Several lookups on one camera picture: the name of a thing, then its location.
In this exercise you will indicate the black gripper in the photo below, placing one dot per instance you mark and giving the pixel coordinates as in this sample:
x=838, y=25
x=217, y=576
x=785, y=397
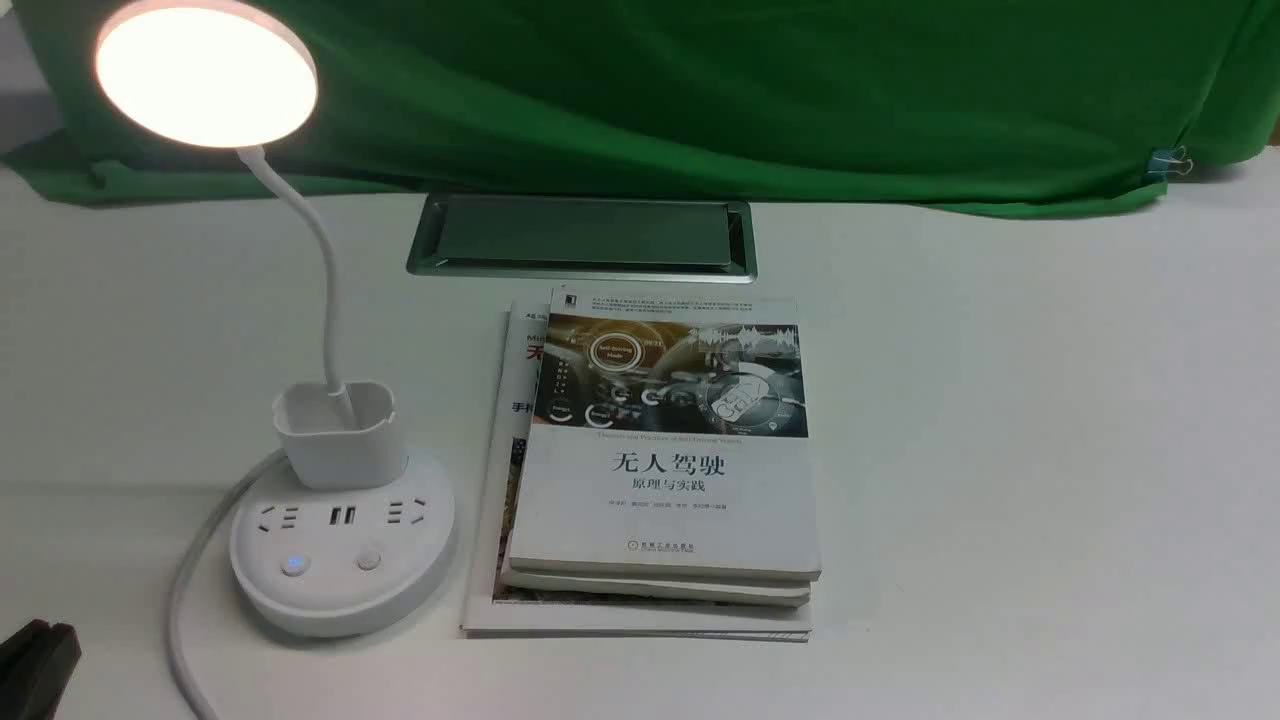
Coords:
x=36, y=665

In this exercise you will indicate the white desk lamp with base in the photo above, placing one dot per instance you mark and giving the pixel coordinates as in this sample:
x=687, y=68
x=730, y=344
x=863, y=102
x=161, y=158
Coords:
x=344, y=530

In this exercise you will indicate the bottom thin white magazine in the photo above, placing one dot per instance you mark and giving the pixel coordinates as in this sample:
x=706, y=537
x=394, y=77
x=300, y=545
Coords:
x=492, y=608

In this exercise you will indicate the middle white book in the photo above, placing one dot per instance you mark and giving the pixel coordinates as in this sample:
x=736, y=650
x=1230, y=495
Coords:
x=713, y=590

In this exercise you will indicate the top white autonomous driving book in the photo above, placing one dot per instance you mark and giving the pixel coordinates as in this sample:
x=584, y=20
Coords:
x=669, y=438

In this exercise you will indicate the green cloth backdrop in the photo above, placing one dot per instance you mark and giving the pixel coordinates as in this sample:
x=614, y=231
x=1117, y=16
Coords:
x=1012, y=109

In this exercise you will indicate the blue binder clip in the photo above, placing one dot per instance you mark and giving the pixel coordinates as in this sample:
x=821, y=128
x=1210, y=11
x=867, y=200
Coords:
x=1168, y=162

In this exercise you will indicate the silver desk cable hatch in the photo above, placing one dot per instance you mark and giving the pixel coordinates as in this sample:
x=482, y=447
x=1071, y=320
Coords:
x=587, y=239

